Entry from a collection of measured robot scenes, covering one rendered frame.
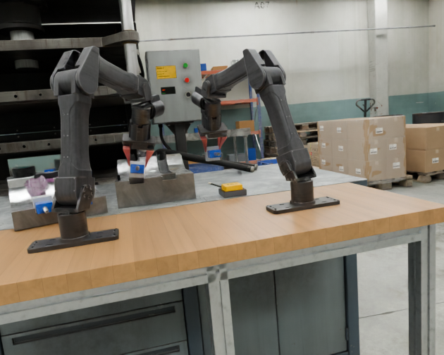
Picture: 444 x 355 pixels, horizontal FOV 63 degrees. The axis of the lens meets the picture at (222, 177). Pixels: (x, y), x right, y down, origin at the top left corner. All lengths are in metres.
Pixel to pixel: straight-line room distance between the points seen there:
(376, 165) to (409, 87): 5.14
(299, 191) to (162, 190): 0.47
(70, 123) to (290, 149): 0.56
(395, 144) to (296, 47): 4.22
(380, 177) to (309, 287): 3.63
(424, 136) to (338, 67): 3.95
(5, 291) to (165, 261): 0.29
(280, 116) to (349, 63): 8.10
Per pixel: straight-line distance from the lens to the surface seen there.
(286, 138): 1.01
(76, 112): 0.92
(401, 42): 9.85
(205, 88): 1.25
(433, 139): 5.56
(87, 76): 0.94
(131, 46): 1.99
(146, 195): 1.23
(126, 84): 1.08
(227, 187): 1.21
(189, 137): 4.76
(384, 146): 4.99
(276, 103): 1.03
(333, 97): 8.85
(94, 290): 0.79
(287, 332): 1.53
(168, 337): 1.40
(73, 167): 0.90
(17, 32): 2.41
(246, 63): 1.09
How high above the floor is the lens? 1.05
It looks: 9 degrees down
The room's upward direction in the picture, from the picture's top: 5 degrees counter-clockwise
